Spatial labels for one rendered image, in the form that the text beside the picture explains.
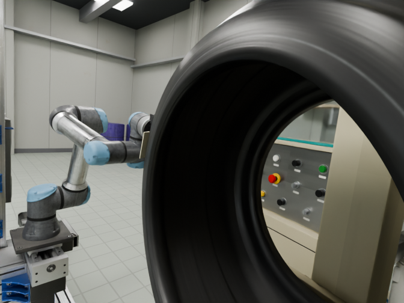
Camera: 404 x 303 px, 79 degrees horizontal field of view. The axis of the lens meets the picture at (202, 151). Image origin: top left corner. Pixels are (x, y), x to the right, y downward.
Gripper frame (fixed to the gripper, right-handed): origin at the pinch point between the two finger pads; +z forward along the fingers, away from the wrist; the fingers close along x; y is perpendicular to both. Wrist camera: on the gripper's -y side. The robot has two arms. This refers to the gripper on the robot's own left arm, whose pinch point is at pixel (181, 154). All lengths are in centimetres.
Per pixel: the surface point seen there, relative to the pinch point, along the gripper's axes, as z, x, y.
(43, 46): -753, -20, 66
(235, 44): 29.7, -12.7, 21.5
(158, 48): -662, 258, 119
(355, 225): 31.8, 28.2, -6.9
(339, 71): 42.1, -12.7, 18.9
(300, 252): 4, 63, -42
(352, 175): 28.2, 28.2, 3.5
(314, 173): -2, 68, -9
